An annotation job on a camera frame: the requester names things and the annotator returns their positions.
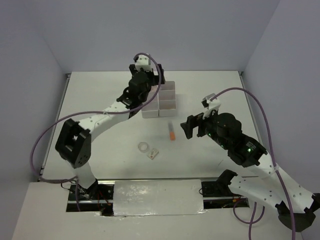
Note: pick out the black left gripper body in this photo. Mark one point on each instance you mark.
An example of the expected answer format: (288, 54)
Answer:
(151, 79)

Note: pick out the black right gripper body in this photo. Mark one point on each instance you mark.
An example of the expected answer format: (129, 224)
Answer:
(211, 130)

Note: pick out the orange highlighter clear cap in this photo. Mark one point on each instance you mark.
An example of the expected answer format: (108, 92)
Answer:
(171, 131)

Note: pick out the white red staple box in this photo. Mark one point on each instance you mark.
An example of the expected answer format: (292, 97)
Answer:
(153, 153)

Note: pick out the clear tape roll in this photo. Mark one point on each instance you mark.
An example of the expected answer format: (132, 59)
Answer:
(143, 147)

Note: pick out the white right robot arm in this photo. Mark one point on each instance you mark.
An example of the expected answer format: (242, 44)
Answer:
(294, 204)

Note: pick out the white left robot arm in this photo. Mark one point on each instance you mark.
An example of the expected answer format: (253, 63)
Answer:
(74, 143)

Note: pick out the white right divided container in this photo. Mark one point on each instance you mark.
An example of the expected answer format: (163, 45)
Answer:
(167, 101)

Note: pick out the white divided container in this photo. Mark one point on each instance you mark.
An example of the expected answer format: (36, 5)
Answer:
(167, 101)
(152, 109)

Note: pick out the white left divided container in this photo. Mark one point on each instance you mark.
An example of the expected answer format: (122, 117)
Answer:
(152, 109)

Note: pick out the silver foil cover plate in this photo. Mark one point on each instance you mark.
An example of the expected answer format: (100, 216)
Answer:
(157, 198)

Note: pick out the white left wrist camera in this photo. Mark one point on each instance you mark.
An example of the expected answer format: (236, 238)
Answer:
(142, 62)

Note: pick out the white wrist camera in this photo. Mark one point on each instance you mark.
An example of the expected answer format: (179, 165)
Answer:
(142, 62)
(212, 104)

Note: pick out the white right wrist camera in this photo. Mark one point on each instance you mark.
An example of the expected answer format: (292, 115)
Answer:
(212, 104)

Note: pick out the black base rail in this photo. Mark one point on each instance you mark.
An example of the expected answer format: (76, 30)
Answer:
(102, 203)

